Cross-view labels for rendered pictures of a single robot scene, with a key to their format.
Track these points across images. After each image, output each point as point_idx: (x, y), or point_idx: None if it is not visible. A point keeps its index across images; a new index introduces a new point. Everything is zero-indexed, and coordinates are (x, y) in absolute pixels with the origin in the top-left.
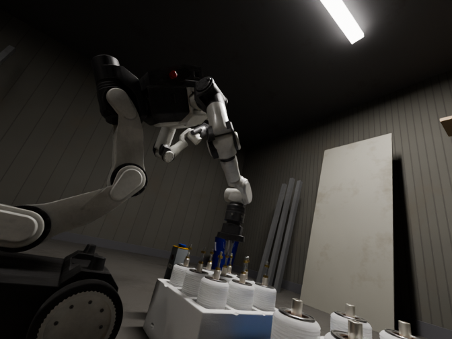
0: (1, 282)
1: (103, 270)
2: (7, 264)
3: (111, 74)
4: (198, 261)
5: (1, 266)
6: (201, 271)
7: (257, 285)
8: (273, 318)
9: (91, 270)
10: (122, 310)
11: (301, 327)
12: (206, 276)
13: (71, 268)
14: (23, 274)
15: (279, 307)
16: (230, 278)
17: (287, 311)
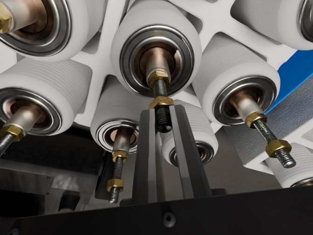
0: (84, 207)
1: (71, 193)
2: (22, 203)
3: None
4: (113, 160)
5: (34, 205)
6: (130, 139)
7: (301, 43)
8: (280, 183)
9: (81, 200)
10: (122, 165)
11: None
12: (174, 162)
13: (37, 193)
14: (55, 201)
15: (292, 186)
16: (193, 76)
17: (300, 184)
